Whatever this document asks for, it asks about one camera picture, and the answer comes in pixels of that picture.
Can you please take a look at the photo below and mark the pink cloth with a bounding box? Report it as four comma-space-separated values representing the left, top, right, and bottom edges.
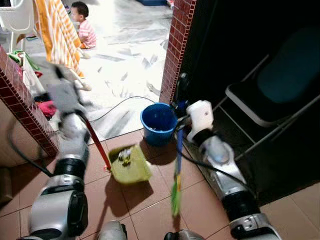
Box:
36, 100, 58, 119

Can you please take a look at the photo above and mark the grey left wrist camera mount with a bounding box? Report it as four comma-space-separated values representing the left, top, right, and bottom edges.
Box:
46, 79, 87, 117

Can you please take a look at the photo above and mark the green dustpan with red handle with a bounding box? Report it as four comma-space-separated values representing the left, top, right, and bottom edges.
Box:
82, 116, 153, 185

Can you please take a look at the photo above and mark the thin black floor cable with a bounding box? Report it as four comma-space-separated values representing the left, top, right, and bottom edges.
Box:
90, 95, 162, 124

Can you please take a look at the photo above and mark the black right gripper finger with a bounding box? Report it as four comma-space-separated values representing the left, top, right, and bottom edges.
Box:
177, 73, 190, 103

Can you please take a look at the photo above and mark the silver left robot leg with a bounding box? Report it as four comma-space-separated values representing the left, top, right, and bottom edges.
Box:
97, 220, 129, 240

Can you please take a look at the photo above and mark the dark folding chair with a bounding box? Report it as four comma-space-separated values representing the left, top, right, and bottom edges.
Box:
212, 25, 320, 162

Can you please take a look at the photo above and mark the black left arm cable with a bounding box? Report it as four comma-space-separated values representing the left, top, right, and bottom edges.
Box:
7, 119, 54, 177

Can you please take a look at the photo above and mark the white plastic chair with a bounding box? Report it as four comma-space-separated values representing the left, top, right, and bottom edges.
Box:
0, 0, 36, 52

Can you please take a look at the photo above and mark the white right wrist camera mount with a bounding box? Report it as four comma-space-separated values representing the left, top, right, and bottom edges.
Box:
186, 100, 215, 143

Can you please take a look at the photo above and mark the orange striped towel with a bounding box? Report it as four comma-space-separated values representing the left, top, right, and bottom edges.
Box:
33, 0, 85, 79

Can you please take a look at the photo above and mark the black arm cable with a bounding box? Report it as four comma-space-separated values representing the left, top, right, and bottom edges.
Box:
7, 119, 54, 177
176, 135, 242, 187

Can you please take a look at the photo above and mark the silver robot leg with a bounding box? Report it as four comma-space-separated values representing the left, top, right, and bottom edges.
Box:
97, 220, 129, 240
164, 229, 206, 240

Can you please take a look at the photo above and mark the swept rubbish pile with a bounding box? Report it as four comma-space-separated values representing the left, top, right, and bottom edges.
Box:
117, 147, 133, 167

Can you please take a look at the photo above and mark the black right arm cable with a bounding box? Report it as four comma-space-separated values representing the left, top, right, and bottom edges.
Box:
176, 135, 242, 187

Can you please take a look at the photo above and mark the silver right robot leg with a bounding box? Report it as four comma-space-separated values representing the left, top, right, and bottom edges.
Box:
164, 229, 206, 240

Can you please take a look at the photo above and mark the blue plastic bucket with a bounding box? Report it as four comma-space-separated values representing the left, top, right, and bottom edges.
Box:
140, 102, 179, 147

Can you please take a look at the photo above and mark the white and green bag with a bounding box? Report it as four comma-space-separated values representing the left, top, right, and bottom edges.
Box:
7, 49, 47, 98

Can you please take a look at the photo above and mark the small child in striped shirt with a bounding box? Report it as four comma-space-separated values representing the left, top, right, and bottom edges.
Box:
70, 1, 98, 50

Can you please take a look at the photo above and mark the blue broom with green bristles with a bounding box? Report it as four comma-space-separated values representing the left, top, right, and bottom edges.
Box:
170, 125, 185, 217

